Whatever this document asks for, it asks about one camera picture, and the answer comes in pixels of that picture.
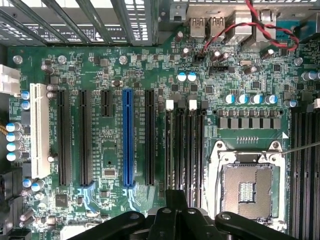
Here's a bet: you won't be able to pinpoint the RAM slot white latches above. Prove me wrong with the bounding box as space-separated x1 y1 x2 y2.
301 98 320 240
165 99 175 192
187 99 198 209

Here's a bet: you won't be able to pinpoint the red black twisted wire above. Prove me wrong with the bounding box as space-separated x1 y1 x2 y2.
198 0 300 60

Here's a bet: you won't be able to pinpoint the metal USB port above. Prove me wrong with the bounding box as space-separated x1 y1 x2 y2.
189 16 207 38
208 16 226 38

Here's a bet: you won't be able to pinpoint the CPU socket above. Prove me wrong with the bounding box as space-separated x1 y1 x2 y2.
206 139 288 232

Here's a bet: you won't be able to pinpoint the blue expansion slot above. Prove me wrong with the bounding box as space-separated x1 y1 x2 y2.
121 86 136 188

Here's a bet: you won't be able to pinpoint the white expansion slot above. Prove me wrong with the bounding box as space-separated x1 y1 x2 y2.
29 82 51 180

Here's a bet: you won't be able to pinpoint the white power connector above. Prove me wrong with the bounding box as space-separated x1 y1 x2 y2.
0 63 22 98

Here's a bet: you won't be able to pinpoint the silver rear port housing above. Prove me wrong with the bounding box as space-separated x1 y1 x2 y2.
226 9 254 43

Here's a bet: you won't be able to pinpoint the thin metal locking lever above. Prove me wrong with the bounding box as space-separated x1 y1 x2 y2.
214 154 224 216
281 141 320 158

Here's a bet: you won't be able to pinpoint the green motherboard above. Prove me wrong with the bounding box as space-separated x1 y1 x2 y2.
6 24 320 240

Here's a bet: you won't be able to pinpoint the long black expansion slot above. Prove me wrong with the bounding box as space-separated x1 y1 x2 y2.
78 89 94 186
144 88 156 186
56 89 73 186

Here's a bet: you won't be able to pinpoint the RAM slot black latches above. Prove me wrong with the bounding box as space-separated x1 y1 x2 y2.
175 99 187 192
197 99 209 212
311 109 320 240
290 107 302 240

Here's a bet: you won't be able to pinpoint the open grey PC case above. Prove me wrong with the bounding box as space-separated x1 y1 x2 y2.
0 0 320 51

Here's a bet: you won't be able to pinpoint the short black expansion slot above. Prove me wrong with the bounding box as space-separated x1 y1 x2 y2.
100 89 114 118

